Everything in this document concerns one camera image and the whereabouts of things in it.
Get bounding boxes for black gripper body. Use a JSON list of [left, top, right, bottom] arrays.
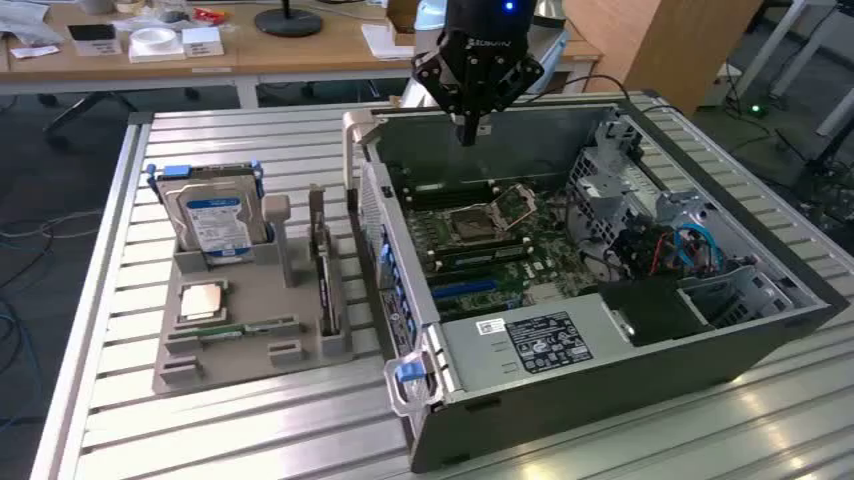
[[437, 0, 536, 120]]

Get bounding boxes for green graphics card black fan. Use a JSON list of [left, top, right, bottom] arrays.
[[308, 183, 344, 337]]

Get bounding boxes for white paper stack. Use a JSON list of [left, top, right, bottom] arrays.
[[361, 22, 420, 61]]

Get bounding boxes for brown cardboard box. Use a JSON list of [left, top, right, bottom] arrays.
[[386, 0, 429, 36]]

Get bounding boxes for wooden desk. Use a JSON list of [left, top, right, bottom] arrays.
[[0, 0, 606, 96]]

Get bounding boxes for black round lamp base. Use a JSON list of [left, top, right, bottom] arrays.
[[253, 0, 326, 39]]

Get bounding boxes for metal socket cover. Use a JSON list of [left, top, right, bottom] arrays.
[[490, 183, 541, 231]]

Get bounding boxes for perforated metal disk bay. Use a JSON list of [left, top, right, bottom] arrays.
[[566, 144, 669, 246]]

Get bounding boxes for CPU socket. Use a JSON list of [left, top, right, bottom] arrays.
[[448, 203, 504, 241]]

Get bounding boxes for plain white box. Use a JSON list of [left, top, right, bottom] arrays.
[[181, 26, 223, 59]]

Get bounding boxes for dark RAM stick white clips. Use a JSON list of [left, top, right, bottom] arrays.
[[437, 242, 529, 272]]

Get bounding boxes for green motherboard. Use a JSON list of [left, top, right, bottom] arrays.
[[400, 179, 602, 321]]

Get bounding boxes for flat white box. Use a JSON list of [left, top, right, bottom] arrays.
[[127, 42, 189, 64]]

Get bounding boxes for long blue expansion slot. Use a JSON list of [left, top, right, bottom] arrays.
[[430, 278, 500, 300]]

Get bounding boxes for white tape roll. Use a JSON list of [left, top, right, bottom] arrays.
[[131, 27, 177, 50]]

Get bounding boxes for small silver chipset heatsink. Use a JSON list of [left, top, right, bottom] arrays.
[[526, 283, 566, 304]]

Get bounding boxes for hard disk in blue caddy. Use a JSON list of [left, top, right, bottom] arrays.
[[145, 160, 266, 266]]

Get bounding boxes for grey parts rack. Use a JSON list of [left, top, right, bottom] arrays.
[[151, 194, 357, 396]]

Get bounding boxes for white box with black lid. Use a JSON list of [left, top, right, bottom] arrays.
[[67, 23, 126, 57]]

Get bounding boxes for black office chair base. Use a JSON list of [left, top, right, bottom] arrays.
[[39, 89, 202, 151]]

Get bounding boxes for open metal disk bay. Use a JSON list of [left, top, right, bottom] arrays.
[[677, 264, 800, 331]]

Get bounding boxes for grey power supply unit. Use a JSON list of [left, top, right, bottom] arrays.
[[440, 294, 633, 394]]

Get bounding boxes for silver CPU chip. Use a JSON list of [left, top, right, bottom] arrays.
[[179, 283, 226, 321]]

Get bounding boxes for green RAM stick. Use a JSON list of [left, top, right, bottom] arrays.
[[174, 322, 300, 346]]

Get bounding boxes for clear plastic bag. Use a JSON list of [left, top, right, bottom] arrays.
[[0, 2, 66, 46]]

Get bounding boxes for open dark PC case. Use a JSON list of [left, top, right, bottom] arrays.
[[341, 89, 853, 475]]

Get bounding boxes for black power cable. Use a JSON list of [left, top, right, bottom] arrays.
[[526, 73, 676, 116]]

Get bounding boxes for white desk frame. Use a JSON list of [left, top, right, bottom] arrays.
[[731, 0, 854, 136]]

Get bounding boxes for red wire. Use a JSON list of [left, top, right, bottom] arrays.
[[653, 232, 673, 275]]

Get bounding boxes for blue wire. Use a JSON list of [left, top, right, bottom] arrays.
[[673, 224, 728, 275]]

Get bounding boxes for blue floor cable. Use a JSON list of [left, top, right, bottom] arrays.
[[0, 239, 53, 431]]

